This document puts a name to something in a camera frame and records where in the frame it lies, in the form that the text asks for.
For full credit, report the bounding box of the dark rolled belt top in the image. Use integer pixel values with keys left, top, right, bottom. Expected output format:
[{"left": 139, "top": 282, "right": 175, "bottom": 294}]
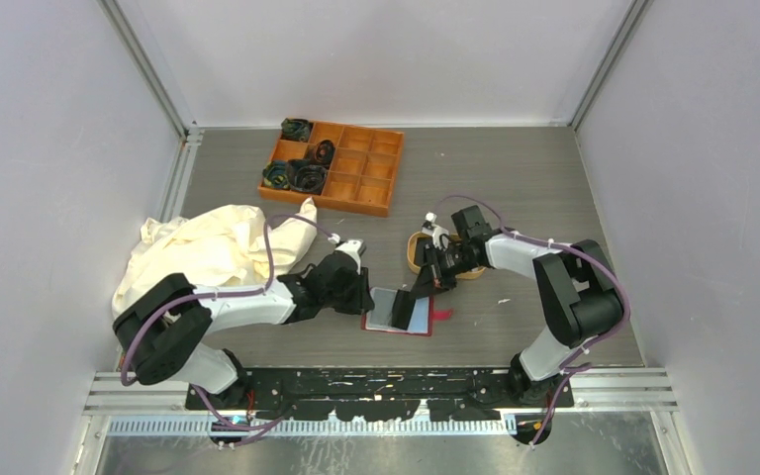
[{"left": 280, "top": 118, "right": 314, "bottom": 143}]

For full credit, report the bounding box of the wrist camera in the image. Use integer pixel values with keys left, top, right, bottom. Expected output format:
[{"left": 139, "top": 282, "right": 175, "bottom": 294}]
[
  {"left": 328, "top": 234, "right": 366, "bottom": 274},
  {"left": 422, "top": 212, "right": 451, "bottom": 250}
]

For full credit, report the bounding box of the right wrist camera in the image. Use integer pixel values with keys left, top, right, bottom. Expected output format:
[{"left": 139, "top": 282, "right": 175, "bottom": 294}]
[{"left": 422, "top": 212, "right": 451, "bottom": 250}]

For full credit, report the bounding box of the dark rolled belt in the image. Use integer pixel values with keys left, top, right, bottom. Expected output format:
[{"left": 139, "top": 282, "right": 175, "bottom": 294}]
[
  {"left": 305, "top": 140, "right": 335, "bottom": 168},
  {"left": 280, "top": 118, "right": 314, "bottom": 143}
]

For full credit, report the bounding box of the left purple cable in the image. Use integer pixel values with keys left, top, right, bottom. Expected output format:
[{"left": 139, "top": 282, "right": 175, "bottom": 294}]
[{"left": 119, "top": 213, "right": 342, "bottom": 448}]

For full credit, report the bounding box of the red card holder wallet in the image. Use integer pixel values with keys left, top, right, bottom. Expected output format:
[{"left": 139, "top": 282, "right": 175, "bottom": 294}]
[{"left": 361, "top": 297, "right": 453, "bottom": 336}]

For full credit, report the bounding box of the black card in holder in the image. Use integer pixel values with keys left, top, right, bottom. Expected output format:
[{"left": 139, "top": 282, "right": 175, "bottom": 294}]
[{"left": 365, "top": 287, "right": 397, "bottom": 330}]

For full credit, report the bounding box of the green rolled belt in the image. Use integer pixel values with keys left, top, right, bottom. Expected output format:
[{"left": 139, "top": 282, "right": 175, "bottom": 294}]
[{"left": 261, "top": 160, "right": 291, "bottom": 190}]

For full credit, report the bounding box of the dark rolled belt middle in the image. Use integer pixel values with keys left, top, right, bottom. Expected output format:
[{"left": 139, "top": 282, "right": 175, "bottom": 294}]
[{"left": 305, "top": 140, "right": 335, "bottom": 168}]

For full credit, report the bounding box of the tan oval tray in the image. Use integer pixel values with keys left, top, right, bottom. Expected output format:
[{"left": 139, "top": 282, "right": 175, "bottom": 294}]
[{"left": 407, "top": 232, "right": 486, "bottom": 280}]

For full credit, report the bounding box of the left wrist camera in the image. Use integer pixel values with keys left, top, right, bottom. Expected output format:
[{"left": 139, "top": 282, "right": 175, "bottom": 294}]
[{"left": 328, "top": 234, "right": 366, "bottom": 274}]

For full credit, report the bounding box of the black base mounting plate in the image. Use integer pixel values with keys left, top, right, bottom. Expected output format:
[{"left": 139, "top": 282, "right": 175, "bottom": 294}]
[{"left": 185, "top": 367, "right": 574, "bottom": 422}]

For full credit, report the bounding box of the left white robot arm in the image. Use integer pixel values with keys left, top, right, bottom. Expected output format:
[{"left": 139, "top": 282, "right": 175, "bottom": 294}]
[{"left": 113, "top": 250, "right": 374, "bottom": 409}]

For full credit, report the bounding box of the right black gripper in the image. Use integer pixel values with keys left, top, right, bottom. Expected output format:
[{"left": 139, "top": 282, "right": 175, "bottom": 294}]
[{"left": 410, "top": 243, "right": 480, "bottom": 301}]

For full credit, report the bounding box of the cream cloth bag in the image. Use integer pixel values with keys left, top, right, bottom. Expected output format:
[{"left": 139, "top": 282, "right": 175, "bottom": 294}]
[{"left": 111, "top": 198, "right": 318, "bottom": 317}]

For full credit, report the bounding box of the orange compartment organizer tray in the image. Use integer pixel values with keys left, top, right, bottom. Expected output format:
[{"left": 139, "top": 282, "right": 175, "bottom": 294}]
[{"left": 257, "top": 120, "right": 405, "bottom": 217}]

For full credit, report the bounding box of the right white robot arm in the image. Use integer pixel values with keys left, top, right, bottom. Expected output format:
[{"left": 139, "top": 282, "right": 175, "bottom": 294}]
[{"left": 411, "top": 206, "right": 629, "bottom": 407}]

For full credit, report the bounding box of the large black rolled belt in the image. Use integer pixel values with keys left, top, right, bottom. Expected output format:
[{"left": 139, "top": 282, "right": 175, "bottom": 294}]
[{"left": 286, "top": 159, "right": 328, "bottom": 195}]

